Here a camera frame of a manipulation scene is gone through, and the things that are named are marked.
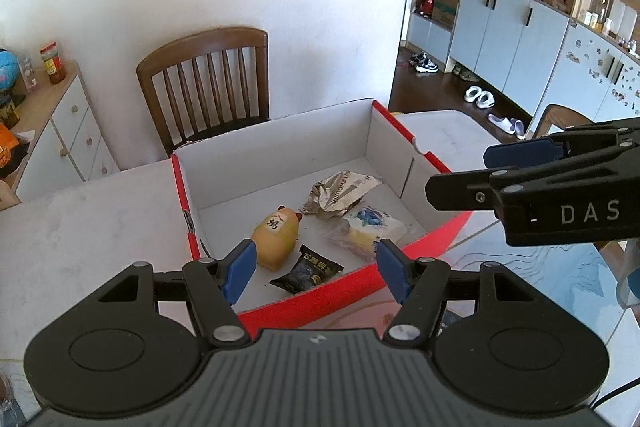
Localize printed cardboard carton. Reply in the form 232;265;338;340
432;0;462;26

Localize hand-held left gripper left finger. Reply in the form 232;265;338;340
90;239;258;348

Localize wooden slat-back chair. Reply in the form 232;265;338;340
530;103;596;140
136;27;271;158

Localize pale blue lower cabinet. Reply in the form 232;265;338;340
447;0;571;118

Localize white drawer side cabinet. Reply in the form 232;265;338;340
10;59;121;202

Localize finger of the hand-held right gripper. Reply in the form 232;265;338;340
426;142;640;212
484;117;640;168

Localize black cable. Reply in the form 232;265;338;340
590;377;640;408

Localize gold crinkled snack packet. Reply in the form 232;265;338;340
299;170;383;220

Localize white blue marble desktop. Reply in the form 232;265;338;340
0;109;640;408

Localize red lid sauce jar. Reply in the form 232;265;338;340
40;42;67;85

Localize orange snack bag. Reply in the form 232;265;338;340
0;122;23;168

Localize black snack packet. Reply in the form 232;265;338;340
268;244;345;295

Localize blueberry bread packet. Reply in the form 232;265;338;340
324;204;413;263

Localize red cardboard box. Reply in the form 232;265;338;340
170;98;473;333

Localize small blue globe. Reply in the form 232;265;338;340
0;49;23;95

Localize small clear jar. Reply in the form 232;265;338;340
17;57;38;94

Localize yellow cat figurine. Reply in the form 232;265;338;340
250;205;303;271

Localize pale blue cabinet with magnets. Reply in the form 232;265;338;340
530;19;640;142

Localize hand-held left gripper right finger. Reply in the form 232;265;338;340
375;238;543;349

